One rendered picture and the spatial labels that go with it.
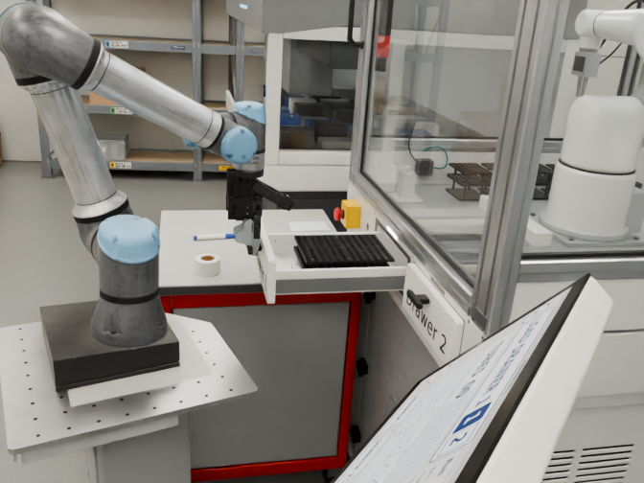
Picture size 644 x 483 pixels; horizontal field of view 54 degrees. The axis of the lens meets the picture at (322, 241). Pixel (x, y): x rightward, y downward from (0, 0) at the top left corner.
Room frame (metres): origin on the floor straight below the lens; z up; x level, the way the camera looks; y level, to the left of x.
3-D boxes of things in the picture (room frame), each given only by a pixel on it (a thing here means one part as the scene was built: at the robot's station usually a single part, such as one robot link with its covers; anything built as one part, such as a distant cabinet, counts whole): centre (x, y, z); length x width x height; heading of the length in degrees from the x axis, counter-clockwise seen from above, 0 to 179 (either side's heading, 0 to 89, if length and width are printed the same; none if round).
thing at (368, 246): (1.51, -0.05, 0.87); 0.22 x 0.18 x 0.06; 103
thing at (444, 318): (1.23, -0.24, 0.87); 0.29 x 0.02 x 0.11; 13
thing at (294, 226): (2.00, 0.05, 0.77); 0.13 x 0.09 x 0.02; 104
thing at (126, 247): (1.17, 0.39, 0.99); 0.13 x 0.12 x 0.14; 33
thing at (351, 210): (1.85, -0.08, 0.88); 0.07 x 0.05 x 0.07; 13
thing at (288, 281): (1.51, -0.06, 0.86); 0.40 x 0.26 x 0.06; 103
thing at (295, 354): (1.86, 0.22, 0.38); 0.62 x 0.58 x 0.76; 13
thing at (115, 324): (1.16, 0.39, 0.87); 0.15 x 0.15 x 0.10
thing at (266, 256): (1.46, 0.14, 0.87); 0.29 x 0.02 x 0.11; 13
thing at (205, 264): (1.61, 0.31, 0.78); 0.07 x 0.07 x 0.04
